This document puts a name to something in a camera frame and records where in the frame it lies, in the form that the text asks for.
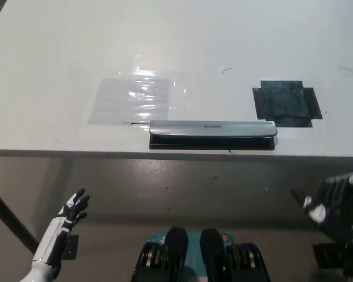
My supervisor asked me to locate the black teal robot torso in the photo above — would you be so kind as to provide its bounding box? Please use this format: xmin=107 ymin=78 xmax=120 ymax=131
xmin=131 ymin=225 xmax=270 ymax=282

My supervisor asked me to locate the silver black hole puncher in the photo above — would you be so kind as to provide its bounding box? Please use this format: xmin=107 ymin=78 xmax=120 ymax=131
xmin=148 ymin=119 xmax=279 ymax=152

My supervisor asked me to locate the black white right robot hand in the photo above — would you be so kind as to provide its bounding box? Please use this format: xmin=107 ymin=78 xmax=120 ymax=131
xmin=291 ymin=164 xmax=353 ymax=246

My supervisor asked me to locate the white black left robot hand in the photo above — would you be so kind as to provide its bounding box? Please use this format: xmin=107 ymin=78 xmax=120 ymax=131
xmin=31 ymin=187 xmax=91 ymax=270

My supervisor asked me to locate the clear plastic sheet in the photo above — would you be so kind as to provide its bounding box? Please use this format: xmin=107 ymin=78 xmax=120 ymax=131
xmin=89 ymin=70 xmax=192 ymax=126

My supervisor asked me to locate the black diagonal table leg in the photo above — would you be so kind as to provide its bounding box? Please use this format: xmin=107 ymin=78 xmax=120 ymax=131
xmin=0 ymin=182 xmax=39 ymax=256

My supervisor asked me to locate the black tape patch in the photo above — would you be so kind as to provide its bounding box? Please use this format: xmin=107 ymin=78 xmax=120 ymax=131
xmin=252 ymin=80 xmax=324 ymax=129

